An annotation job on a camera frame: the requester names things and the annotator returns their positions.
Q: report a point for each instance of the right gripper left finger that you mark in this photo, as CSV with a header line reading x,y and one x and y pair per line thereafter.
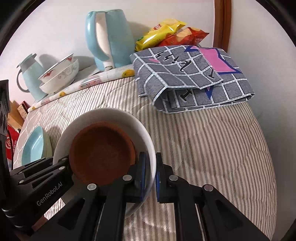
x,y
98,213

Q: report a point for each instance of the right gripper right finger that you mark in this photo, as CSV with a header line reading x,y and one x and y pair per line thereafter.
x,y
202,213

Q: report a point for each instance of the blue square plate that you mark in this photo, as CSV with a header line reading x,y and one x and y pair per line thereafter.
x,y
35,146

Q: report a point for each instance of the green square plate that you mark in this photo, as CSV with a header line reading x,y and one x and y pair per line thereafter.
x,y
47,150

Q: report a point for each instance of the brown clay bowl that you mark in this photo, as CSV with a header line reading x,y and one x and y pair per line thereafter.
x,y
101,153

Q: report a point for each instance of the red paper shopping bag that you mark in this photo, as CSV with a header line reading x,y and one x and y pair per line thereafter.
x,y
11,141

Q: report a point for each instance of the striped quilted bedcover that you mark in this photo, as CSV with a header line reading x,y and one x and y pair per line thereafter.
x,y
223,146

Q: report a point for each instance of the patterned notebook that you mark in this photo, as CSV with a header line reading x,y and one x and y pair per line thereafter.
x,y
23,110

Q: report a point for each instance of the large white ceramic bowl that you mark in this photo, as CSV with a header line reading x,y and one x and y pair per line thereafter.
x,y
61,80

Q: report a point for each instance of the light blue thermos jug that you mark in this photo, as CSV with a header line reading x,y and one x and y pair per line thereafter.
x,y
31,71

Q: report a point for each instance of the rolled patterned plastic sheet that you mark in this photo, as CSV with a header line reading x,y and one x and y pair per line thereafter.
x,y
99,78

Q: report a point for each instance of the grey checked folded cloth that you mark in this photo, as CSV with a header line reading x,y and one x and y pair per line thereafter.
x,y
182,78

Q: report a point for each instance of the light blue electric kettle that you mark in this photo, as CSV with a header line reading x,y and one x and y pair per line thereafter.
x,y
109,38

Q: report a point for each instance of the yellow chips bag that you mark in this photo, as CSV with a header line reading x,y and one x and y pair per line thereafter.
x,y
158,33

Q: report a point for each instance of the red chips bag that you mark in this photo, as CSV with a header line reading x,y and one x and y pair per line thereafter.
x,y
188,36

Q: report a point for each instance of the brown wooden door frame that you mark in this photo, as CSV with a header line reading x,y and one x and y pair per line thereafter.
x,y
222,23

